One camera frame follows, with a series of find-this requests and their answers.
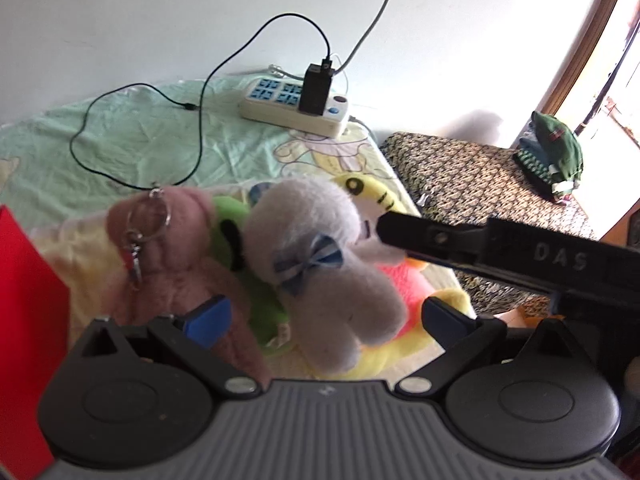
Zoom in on yellow tiger plush toy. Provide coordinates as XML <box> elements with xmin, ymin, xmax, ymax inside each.
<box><xmin>332</xmin><ymin>174</ymin><xmax>474</xmax><ymax>379</ymax></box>

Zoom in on green cartoon bed sheet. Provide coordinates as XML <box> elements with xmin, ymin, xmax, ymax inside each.
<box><xmin>1</xmin><ymin>78</ymin><xmax>416</xmax><ymax>340</ymax></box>

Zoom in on green folded clothes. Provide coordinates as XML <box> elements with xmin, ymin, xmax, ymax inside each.
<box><xmin>513</xmin><ymin>110</ymin><xmax>584</xmax><ymax>204</ymax></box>

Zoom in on black charger adapter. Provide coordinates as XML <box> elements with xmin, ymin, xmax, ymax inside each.
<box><xmin>298</xmin><ymin>58</ymin><xmax>334</xmax><ymax>116</ymax></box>

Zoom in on pink plush bear keychain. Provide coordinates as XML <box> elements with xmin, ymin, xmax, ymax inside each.
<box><xmin>102</xmin><ymin>186</ymin><xmax>271</xmax><ymax>387</ymax></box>

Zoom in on green bean plush toy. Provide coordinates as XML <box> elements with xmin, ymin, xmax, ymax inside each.
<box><xmin>210</xmin><ymin>195</ymin><xmax>292</xmax><ymax>356</ymax></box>

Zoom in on white power strip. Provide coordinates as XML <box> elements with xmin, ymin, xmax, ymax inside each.
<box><xmin>239</xmin><ymin>77</ymin><xmax>349</xmax><ymax>139</ymax></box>

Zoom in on red cardboard box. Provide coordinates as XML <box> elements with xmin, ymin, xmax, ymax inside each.
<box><xmin>1</xmin><ymin>206</ymin><xmax>70</xmax><ymax>479</ymax></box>

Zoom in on white plush dog blue bow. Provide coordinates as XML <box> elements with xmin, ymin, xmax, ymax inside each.
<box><xmin>241</xmin><ymin>176</ymin><xmax>408</xmax><ymax>375</ymax></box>

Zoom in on black usb cable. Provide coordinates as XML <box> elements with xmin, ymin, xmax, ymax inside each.
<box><xmin>68</xmin><ymin>12</ymin><xmax>332</xmax><ymax>192</ymax></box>

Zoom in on patterned brown blanket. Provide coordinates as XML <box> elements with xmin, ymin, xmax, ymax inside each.
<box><xmin>380</xmin><ymin>131</ymin><xmax>599</xmax><ymax>319</ymax></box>

